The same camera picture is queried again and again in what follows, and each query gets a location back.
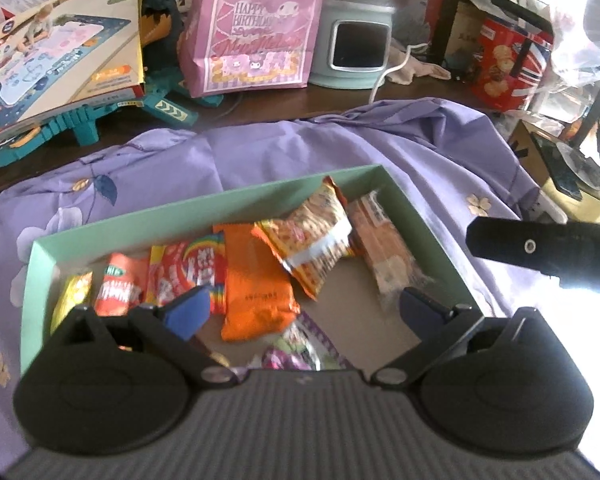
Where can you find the play mat box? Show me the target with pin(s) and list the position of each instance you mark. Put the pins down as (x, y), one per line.
(65, 50)

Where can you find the teal toy track set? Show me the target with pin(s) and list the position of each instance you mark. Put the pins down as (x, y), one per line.
(170, 105)

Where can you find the plain orange snack packet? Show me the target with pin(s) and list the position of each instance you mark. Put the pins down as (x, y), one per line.
(255, 295)

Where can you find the clear crinkled plastic bag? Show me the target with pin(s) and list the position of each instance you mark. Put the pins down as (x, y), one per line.
(590, 10)

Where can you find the rainbow red snack packet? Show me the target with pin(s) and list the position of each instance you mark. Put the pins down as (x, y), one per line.
(185, 265)

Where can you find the pink gift bag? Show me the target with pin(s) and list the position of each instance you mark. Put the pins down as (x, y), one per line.
(255, 25)

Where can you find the clear wrapped biscuit packet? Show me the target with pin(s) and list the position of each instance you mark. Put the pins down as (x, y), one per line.
(380, 240)

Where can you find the mint green appliance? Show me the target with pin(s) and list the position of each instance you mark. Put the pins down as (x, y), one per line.
(325, 35)

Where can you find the open cardboard box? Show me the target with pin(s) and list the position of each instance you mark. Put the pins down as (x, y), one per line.
(470, 5)

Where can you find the purple grape snack packet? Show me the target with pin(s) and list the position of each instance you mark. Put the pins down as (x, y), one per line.
(290, 355)

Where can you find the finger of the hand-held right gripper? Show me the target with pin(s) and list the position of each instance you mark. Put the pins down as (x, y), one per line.
(530, 246)

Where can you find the mint green box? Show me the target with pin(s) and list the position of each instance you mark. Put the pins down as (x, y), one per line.
(350, 340)

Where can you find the orange patterned snack packet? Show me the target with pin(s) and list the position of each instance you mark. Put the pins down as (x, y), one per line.
(305, 230)

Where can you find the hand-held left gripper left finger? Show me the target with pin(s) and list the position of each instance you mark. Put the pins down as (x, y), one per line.
(187, 310)

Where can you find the red orange snack packet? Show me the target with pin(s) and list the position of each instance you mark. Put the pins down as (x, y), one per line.
(120, 285)

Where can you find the purple floral cloth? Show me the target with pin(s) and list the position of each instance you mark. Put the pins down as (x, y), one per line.
(280, 145)

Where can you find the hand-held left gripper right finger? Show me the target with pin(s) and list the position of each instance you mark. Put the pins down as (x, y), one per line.
(422, 312)

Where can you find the yellow cardboard box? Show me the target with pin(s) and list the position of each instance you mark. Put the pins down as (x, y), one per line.
(535, 155)

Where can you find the red biscuit tin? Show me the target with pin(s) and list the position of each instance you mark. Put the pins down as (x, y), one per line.
(500, 70)

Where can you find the yellow-green snack packet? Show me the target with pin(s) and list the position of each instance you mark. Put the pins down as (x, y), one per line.
(72, 295)

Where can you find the small beige cloth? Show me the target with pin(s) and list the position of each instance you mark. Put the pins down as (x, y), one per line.
(420, 70)

